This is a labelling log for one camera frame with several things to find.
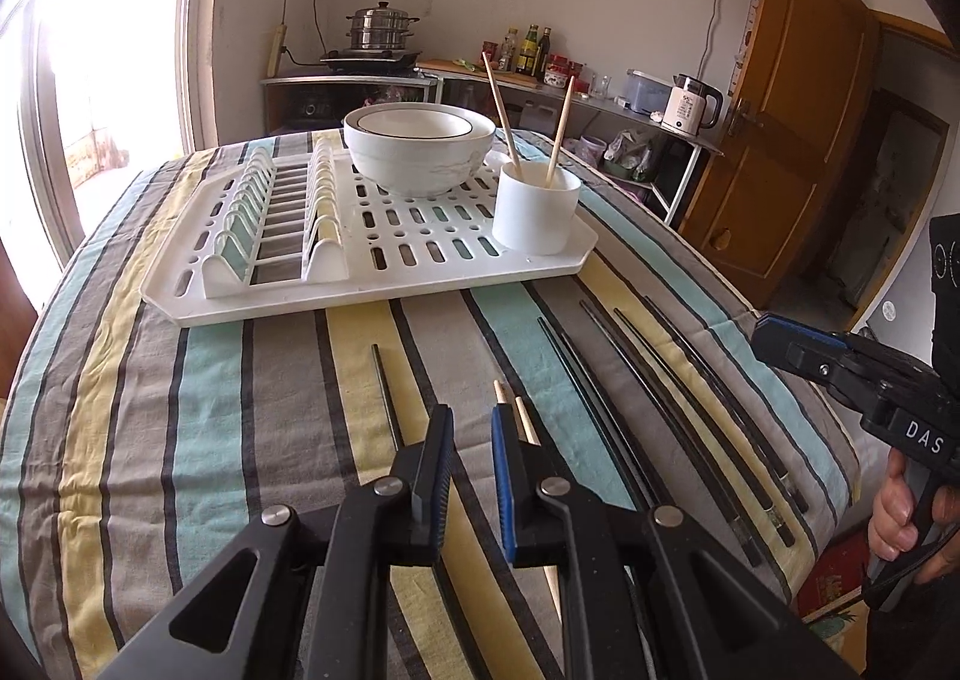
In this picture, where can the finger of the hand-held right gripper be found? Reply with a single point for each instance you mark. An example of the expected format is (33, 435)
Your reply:
(787, 357)
(802, 331)

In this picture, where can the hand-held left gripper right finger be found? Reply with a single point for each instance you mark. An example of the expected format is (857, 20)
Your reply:
(507, 485)

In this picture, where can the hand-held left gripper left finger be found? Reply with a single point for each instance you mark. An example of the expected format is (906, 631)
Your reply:
(433, 485)

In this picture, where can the white chopstick cup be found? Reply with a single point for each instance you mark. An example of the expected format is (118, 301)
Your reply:
(534, 219)

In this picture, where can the person's right hand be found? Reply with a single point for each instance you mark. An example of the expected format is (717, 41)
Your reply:
(892, 522)

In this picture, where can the red floor mat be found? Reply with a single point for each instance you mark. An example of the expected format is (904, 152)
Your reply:
(829, 579)

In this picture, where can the wooden door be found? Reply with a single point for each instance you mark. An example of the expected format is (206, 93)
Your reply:
(795, 125)

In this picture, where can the striped tablecloth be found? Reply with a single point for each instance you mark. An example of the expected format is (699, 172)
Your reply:
(225, 410)

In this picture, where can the white plastic dish rack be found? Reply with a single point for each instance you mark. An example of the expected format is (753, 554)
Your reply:
(420, 252)

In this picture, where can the metal kitchen cabinet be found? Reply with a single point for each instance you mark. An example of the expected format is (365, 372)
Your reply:
(675, 132)

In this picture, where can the plastic bags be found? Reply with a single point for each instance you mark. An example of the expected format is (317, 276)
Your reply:
(630, 155)

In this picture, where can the white electric kettle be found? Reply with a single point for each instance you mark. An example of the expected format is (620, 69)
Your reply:
(690, 106)

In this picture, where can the purple cup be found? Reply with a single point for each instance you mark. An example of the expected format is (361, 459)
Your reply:
(592, 149)

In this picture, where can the clear plastic container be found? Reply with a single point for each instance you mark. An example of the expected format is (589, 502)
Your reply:
(645, 91)

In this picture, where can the glass cup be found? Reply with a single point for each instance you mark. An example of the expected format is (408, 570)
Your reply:
(602, 85)

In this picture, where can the white ceramic bowl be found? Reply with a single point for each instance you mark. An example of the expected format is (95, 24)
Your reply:
(420, 155)

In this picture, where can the white plastic jug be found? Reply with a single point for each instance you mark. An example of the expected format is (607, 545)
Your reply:
(541, 116)

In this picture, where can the red lidded jar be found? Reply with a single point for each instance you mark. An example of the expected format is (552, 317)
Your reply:
(557, 72)

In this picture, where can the clear glass bottle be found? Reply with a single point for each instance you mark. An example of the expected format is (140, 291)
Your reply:
(509, 53)

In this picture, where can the small red jar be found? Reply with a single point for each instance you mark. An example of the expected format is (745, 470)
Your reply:
(490, 56)

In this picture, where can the wooden cutting board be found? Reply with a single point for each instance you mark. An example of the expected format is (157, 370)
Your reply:
(457, 66)

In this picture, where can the black cooktop stove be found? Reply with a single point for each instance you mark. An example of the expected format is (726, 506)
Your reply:
(371, 59)

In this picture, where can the steel steamer pot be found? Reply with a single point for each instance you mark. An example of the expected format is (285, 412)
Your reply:
(382, 31)

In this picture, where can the cream power strip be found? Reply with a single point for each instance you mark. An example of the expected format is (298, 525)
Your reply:
(278, 50)

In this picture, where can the white framed window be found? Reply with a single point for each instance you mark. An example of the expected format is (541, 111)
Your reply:
(195, 50)

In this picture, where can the wall calendar strip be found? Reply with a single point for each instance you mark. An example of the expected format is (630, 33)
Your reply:
(748, 42)

